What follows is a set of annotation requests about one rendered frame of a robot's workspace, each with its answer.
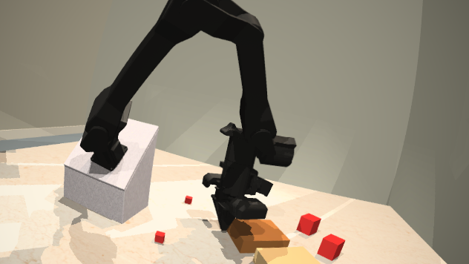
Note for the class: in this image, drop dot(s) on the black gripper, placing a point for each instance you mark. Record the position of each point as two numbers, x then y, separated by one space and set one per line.
229 199

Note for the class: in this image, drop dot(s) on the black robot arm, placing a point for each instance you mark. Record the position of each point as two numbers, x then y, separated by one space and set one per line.
180 20

